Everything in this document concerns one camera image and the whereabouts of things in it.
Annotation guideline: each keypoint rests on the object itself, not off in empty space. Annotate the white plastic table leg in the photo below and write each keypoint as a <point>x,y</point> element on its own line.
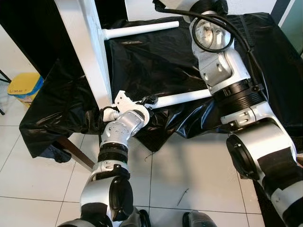
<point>189,97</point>
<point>142,29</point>

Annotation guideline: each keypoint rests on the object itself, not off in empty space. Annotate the white plastic table top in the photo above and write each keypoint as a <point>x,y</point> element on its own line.
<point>80,38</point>

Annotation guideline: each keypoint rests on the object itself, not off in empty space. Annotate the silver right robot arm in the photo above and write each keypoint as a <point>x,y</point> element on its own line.
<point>222,71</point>

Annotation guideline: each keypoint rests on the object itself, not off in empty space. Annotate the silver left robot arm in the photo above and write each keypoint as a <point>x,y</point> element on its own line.
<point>113,161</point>

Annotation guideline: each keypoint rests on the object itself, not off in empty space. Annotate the black plastic table cover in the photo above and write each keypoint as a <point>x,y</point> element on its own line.
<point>151,61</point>

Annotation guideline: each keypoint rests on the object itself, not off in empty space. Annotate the brown wooden table leg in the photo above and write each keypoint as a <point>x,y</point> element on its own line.
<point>75,153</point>

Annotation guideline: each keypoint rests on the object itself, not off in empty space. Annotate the dark grey robot left foot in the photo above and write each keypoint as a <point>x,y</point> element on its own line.
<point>137,218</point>

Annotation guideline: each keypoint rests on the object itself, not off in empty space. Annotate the dark grey robot foot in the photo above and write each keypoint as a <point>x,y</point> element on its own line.
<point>137,218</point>
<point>199,220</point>

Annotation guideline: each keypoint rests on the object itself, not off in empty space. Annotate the dark grey robot right foot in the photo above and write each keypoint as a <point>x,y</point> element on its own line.
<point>199,220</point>

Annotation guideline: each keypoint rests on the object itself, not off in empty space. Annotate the thin black stand leg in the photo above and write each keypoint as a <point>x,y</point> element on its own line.
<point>4,78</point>

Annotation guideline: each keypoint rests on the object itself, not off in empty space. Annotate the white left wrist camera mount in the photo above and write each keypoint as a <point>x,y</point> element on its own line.
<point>124,99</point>

